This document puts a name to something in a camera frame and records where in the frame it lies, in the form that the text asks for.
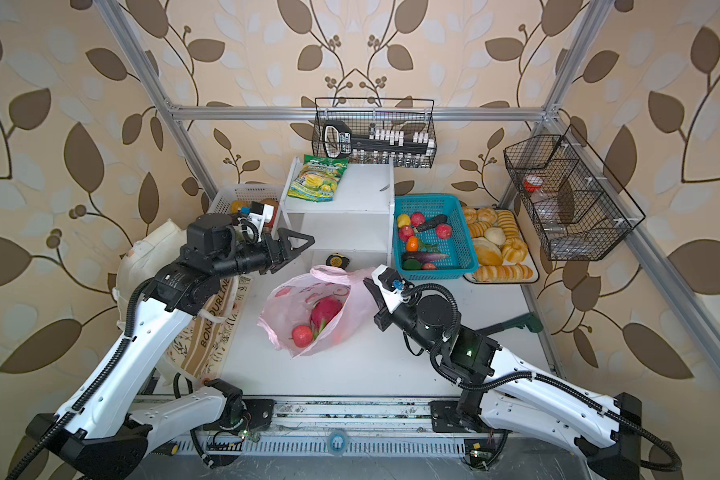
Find white bread tray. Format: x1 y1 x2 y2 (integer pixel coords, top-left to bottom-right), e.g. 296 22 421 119
462 207 539 285

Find green tape dispenser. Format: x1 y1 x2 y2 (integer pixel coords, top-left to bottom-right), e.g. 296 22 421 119
478 312 544 336

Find pink plastic grocery bag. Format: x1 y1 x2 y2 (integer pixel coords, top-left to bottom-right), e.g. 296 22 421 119
258 265 378 358

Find yellow green snack bag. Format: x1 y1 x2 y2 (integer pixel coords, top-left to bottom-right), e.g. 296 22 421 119
287 155 349 203

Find red apple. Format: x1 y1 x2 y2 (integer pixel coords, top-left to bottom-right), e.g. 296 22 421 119
410 212 426 227
398 225 415 243
291 325 314 349

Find white two-tier shelf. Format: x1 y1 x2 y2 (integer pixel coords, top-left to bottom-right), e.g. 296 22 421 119
276 157 395 269

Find black wire basket right wall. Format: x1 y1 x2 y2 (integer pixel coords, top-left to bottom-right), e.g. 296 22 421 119
503 126 645 261

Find cream canvas tote bag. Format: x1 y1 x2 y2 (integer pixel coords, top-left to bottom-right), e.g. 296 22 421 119
112 218 253 385

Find white plastic vegetable basket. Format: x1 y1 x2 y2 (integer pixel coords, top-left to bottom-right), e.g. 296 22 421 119
208 183 283 228

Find small orange persimmon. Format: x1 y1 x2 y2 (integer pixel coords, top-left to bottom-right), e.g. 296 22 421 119
405 236 420 252

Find yellow lemon pear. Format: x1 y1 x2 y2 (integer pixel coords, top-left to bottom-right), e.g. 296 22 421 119
396 214 411 229

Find pink dragon fruit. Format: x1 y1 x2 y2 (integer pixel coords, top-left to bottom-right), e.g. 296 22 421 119
310 296 343 339

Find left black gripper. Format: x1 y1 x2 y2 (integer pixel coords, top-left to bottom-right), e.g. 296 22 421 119
206 227 312 282

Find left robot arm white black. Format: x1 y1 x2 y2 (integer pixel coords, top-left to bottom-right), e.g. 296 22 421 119
7 213 315 479

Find teal plastic fruit basket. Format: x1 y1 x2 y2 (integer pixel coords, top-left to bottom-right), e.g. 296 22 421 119
393 194 478 281

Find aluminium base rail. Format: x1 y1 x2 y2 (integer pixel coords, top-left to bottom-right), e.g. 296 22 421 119
98 395 604 460

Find black wire basket wall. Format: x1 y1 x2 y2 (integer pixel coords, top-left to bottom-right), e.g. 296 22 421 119
503 126 645 261
312 95 437 169

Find black wire basket back wall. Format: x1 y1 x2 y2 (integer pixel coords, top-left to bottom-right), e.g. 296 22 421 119
312 95 437 169

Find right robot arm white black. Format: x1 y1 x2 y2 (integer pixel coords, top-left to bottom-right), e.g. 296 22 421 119
363 278 682 479

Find plastic bottle red cap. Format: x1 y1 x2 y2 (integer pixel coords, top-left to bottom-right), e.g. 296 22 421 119
523 174 566 238

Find yellow black tape measure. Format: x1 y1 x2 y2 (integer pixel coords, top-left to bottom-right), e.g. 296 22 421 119
325 253 351 270

